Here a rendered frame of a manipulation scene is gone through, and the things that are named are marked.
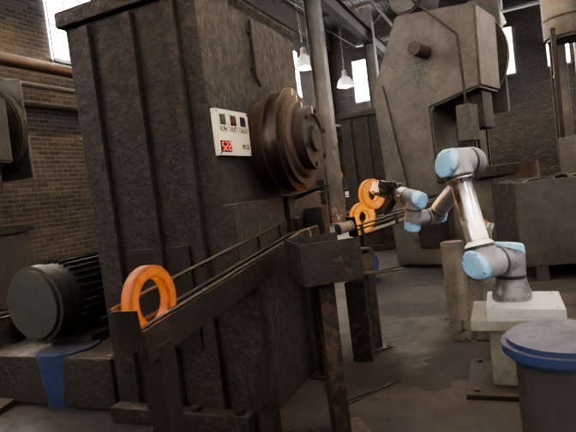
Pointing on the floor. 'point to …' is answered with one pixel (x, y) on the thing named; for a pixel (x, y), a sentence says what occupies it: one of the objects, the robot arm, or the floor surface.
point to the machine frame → (186, 188)
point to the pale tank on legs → (559, 28)
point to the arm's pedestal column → (493, 375)
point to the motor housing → (361, 315)
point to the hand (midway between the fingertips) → (371, 190)
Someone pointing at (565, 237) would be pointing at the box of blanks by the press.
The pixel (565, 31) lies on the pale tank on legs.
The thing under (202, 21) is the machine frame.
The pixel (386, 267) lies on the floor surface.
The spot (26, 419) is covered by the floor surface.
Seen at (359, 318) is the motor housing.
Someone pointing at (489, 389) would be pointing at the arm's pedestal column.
